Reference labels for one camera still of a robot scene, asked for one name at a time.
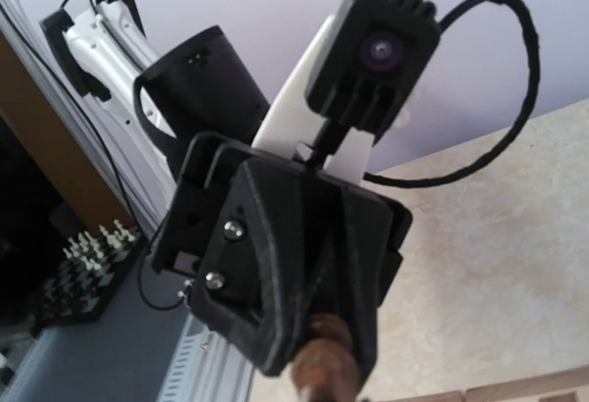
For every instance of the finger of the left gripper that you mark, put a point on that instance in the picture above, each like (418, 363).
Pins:
(266, 268)
(358, 230)

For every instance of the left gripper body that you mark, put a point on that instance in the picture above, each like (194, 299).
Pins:
(188, 226)

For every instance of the dark chess piece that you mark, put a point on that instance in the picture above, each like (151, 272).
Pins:
(324, 369)

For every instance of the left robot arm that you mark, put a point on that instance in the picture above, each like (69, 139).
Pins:
(200, 86)

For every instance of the small chess set background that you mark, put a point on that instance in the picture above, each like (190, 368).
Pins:
(87, 279)

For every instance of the wooden chess board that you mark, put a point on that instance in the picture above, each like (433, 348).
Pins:
(556, 387)

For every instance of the aluminium front rail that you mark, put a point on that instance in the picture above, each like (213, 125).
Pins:
(133, 352)

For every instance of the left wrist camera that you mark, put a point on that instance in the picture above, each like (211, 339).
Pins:
(351, 83)

